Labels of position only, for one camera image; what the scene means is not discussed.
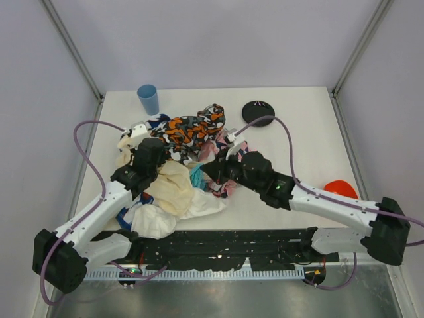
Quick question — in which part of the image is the pink patterned cloth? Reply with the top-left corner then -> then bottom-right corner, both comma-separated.
198,129 -> 250,199

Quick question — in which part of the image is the orange black patterned cloth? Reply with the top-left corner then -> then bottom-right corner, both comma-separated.
150,103 -> 226,165

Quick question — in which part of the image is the cream beige cloth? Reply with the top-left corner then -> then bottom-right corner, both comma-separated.
111,145 -> 193,201

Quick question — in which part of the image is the blue white patterned cloth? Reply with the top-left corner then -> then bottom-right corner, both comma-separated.
115,113 -> 170,230

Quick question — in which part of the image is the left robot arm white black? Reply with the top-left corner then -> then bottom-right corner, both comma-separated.
32,138 -> 165,294

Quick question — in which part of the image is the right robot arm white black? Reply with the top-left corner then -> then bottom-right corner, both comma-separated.
201,152 -> 411,266

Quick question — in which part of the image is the teal striped cloth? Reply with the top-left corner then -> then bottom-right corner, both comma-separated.
189,164 -> 207,191

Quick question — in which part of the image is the white towel cloth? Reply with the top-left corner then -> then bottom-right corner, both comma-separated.
131,188 -> 228,240

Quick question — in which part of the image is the black round plate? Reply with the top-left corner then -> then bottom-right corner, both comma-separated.
241,100 -> 275,123

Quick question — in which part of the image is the blue plastic cup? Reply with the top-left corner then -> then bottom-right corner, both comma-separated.
137,84 -> 159,115

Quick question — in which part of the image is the orange red plastic bowl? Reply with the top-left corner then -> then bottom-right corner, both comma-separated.
324,180 -> 358,199

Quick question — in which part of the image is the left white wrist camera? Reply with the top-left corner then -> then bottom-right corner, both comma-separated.
118,122 -> 150,148

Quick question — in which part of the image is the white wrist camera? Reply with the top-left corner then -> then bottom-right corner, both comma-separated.
118,122 -> 150,148
225,129 -> 245,160

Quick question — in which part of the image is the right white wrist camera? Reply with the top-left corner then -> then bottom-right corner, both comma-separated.
225,129 -> 245,160

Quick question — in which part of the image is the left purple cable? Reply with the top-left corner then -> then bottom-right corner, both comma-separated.
39,119 -> 133,306

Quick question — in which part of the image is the black paint-splattered front rail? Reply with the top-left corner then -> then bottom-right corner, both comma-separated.
117,227 -> 339,272

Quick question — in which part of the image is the white slotted cable duct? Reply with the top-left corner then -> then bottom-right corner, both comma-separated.
84,266 -> 305,282

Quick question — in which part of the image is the left aluminium frame post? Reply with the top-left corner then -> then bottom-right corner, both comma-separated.
40,0 -> 105,103

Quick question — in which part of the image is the aluminium frame post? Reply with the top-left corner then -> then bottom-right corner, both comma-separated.
330,0 -> 394,99
40,0 -> 105,103

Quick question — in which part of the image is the right aluminium frame post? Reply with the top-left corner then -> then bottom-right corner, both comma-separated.
330,0 -> 394,99

